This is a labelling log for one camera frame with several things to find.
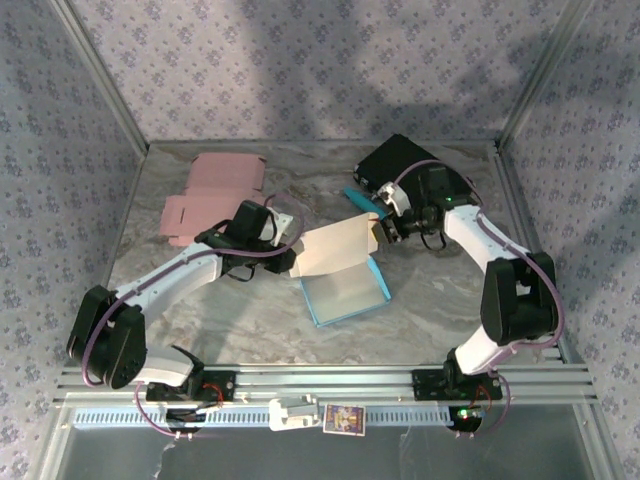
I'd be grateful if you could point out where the white slotted cable duct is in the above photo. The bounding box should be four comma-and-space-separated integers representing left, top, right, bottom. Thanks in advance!
72, 405, 454, 432

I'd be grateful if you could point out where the blue paper box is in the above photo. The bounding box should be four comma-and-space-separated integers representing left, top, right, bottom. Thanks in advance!
288, 211, 393, 329

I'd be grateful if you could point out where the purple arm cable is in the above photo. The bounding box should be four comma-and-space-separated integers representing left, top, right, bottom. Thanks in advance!
82, 192, 307, 441
387, 159, 566, 441

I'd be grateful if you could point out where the pink paper box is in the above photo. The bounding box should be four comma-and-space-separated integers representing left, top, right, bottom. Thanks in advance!
160, 153, 269, 248

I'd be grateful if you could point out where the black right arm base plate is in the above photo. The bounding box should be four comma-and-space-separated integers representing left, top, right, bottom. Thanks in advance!
411, 368, 504, 402

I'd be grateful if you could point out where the aluminium corner post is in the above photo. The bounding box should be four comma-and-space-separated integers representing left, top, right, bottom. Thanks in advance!
496, 0, 597, 154
48, 0, 151, 157

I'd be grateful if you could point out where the black flat case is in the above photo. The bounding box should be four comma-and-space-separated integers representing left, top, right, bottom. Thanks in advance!
352, 133, 476, 226

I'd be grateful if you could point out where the aluminium mounting rail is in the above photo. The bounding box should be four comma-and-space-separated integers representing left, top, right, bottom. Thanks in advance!
53, 363, 600, 407

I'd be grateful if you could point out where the printed picture card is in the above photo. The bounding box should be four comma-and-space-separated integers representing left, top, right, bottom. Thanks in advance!
322, 403, 367, 437

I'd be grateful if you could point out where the white plastic bracket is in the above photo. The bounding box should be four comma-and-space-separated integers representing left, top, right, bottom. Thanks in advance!
268, 393, 322, 433

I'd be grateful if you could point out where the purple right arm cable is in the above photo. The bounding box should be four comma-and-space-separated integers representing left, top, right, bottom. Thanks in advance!
387, 159, 566, 441

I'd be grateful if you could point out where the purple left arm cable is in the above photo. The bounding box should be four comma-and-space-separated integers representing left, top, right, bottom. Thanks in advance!
82, 192, 307, 441

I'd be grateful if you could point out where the teal marker pen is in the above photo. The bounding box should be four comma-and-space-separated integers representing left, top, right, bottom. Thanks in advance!
343, 187, 387, 222

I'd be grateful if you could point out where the black round controller board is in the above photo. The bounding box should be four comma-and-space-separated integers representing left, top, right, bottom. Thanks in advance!
446, 404, 490, 434

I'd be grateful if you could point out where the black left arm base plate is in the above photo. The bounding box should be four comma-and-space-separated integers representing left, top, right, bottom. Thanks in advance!
144, 370, 237, 404

